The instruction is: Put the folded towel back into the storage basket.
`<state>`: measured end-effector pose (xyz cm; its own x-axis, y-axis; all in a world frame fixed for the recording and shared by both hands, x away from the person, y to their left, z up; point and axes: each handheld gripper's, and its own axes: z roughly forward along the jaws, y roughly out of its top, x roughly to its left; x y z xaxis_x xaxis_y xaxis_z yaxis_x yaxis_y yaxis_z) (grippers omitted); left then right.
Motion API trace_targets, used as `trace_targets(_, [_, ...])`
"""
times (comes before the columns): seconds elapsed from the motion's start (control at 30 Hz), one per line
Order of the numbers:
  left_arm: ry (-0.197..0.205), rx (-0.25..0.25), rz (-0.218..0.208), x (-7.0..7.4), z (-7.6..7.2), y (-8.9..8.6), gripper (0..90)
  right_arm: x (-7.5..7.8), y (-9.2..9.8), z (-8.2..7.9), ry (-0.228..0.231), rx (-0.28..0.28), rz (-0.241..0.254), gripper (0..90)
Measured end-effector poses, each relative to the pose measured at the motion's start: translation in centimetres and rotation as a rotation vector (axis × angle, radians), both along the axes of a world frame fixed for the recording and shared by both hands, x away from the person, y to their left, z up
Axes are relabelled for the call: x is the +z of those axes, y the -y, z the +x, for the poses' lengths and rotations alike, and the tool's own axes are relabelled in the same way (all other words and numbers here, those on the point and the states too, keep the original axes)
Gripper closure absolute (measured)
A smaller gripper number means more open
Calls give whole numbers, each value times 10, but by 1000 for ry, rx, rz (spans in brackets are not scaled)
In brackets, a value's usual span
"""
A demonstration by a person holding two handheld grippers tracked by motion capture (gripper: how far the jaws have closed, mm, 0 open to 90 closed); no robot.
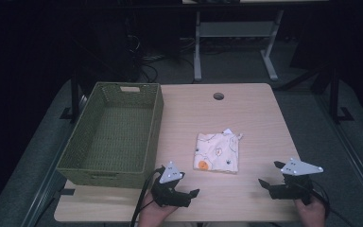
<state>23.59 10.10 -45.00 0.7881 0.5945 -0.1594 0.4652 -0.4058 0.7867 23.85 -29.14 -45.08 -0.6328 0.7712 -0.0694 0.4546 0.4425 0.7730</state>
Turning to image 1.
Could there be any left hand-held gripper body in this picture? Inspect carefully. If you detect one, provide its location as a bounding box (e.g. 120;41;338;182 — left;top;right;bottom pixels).
150;161;193;208

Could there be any person's left hand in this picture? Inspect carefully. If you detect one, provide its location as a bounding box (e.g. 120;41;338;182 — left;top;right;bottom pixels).
137;190;180;227

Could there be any black metal stand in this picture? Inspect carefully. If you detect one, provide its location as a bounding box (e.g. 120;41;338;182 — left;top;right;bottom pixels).
327;65;355;125
60;71;83;125

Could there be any green woven basket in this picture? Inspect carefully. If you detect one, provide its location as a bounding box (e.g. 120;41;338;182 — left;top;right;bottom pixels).
56;81;165;190

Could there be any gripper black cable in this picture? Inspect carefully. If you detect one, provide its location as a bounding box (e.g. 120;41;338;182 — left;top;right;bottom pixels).
310;180;333;220
130;167;165;227

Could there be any bundle of floor cables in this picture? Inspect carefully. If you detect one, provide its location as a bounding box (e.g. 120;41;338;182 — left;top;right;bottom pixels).
126;32;197;83

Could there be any grey metal table frame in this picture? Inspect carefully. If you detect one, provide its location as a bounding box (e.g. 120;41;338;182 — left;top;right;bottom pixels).
193;9;285;82

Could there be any person's right hand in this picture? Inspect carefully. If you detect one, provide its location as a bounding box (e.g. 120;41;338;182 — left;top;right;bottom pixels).
293;195;328;227

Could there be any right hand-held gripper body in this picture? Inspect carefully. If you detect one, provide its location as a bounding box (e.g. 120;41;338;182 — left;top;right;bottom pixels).
268;158;325;206

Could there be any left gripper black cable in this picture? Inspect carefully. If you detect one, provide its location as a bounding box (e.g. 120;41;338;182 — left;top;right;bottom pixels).
130;167;165;227

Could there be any cream patterned cloth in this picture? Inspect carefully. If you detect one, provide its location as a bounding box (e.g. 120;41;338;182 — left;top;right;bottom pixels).
192;128;244;175

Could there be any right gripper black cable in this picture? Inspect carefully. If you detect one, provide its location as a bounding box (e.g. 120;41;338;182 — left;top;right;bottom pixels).
310;180;333;220

